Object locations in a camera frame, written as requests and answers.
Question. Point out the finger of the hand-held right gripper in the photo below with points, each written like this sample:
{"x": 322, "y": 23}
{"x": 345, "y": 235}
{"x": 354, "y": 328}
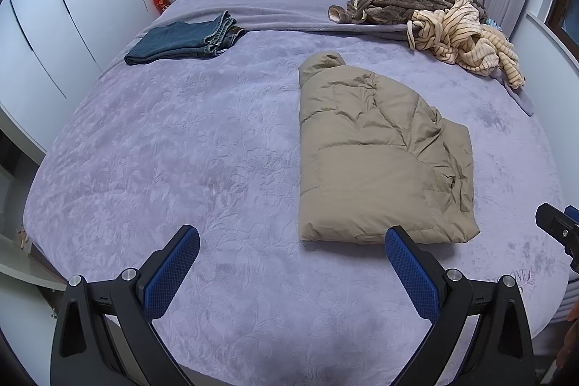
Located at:
{"x": 572, "y": 214}
{"x": 558, "y": 227}

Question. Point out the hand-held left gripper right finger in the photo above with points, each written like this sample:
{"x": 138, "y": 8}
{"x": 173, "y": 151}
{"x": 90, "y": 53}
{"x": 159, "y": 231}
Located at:
{"x": 411, "y": 273}

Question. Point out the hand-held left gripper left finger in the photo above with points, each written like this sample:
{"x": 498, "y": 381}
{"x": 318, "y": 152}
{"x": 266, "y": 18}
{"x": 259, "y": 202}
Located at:
{"x": 174, "y": 273}

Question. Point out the beige puffer jacket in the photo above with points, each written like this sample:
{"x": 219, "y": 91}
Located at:
{"x": 375, "y": 142}

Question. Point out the purple embossed bedspread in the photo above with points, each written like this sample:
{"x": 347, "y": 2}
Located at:
{"x": 181, "y": 142}

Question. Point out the white side shelf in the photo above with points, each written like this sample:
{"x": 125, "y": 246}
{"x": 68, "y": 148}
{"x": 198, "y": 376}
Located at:
{"x": 27, "y": 268}

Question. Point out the blue patterned cloth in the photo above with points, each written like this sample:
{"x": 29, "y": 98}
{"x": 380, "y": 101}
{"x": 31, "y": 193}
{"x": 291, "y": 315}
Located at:
{"x": 494, "y": 23}

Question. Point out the cream striped fleece robe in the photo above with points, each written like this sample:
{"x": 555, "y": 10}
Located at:
{"x": 457, "y": 38}

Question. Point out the folded blue jeans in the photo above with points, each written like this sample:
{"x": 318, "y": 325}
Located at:
{"x": 176, "y": 40}

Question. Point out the brown fleece robe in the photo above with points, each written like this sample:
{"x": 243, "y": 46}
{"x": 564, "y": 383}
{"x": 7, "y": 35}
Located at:
{"x": 398, "y": 6}

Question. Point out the red packet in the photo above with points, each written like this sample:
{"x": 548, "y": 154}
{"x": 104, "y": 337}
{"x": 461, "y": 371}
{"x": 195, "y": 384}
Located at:
{"x": 161, "y": 2}

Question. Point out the white wardrobe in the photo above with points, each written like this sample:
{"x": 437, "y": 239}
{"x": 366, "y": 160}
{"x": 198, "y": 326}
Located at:
{"x": 59, "y": 6}

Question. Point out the purple fleece duvet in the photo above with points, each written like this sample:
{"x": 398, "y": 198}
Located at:
{"x": 280, "y": 1}

